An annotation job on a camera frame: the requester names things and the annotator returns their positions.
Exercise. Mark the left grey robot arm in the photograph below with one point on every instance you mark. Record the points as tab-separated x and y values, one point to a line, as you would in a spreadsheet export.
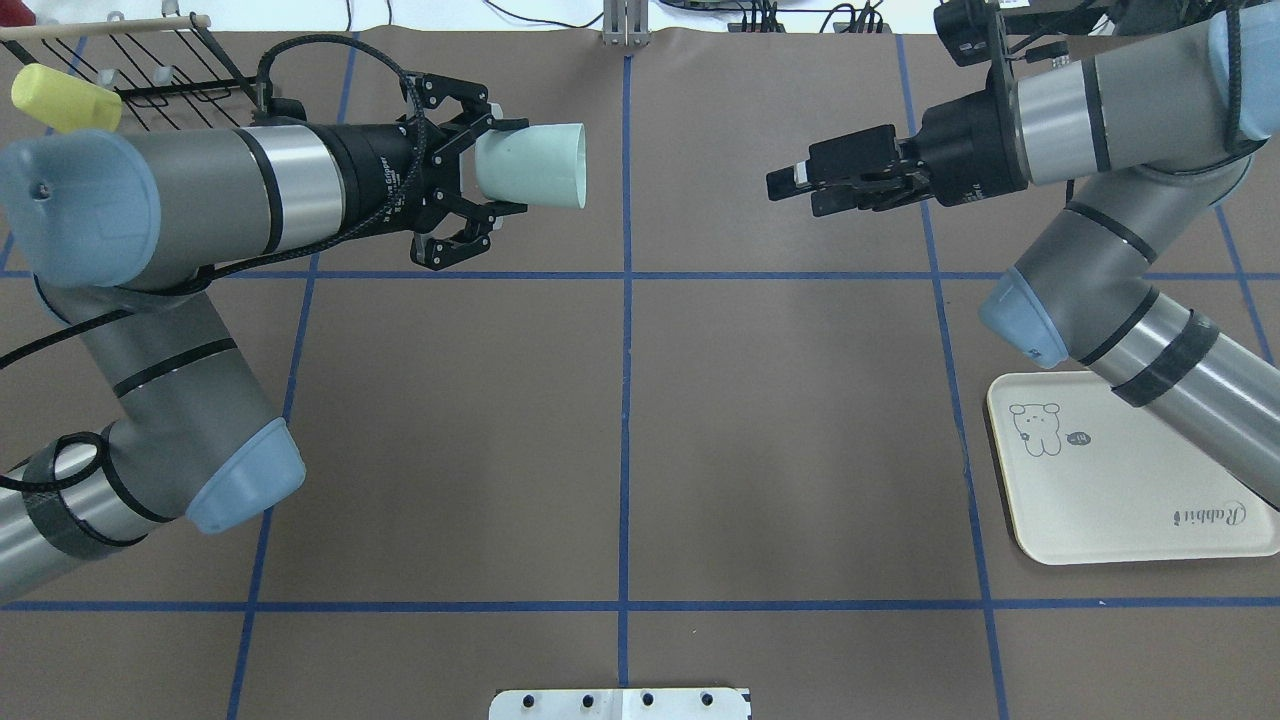
123	235

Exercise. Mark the aluminium frame post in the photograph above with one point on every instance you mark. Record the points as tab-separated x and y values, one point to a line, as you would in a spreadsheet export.
625	23

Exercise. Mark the yellow plastic cup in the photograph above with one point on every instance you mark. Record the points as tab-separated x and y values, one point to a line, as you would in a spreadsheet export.
64	103

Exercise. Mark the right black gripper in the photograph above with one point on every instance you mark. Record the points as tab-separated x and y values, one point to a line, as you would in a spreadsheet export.
968	147

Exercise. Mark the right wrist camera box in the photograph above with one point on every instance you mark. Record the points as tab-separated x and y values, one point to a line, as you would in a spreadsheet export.
847	158

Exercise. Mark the pale green plastic cup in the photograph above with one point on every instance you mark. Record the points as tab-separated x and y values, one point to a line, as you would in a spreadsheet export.
540	166

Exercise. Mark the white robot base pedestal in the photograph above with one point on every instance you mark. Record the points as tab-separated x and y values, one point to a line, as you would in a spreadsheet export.
623	703

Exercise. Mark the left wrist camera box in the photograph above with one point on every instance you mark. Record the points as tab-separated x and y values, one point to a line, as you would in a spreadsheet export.
972	32

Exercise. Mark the cream rabbit serving tray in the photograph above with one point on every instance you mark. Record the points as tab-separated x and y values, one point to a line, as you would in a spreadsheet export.
1087	479

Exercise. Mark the black orange power strip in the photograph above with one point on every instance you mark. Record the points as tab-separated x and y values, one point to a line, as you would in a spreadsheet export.
827	18

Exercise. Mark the black wire cup rack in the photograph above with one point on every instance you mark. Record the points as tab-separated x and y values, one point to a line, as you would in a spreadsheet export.
154	64

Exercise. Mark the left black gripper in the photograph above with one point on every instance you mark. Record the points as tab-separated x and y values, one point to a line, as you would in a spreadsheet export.
375	172

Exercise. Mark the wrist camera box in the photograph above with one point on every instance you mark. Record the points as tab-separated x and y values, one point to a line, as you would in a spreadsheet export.
847	158
972	32

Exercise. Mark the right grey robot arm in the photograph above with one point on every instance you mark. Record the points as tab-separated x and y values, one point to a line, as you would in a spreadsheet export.
1153	134

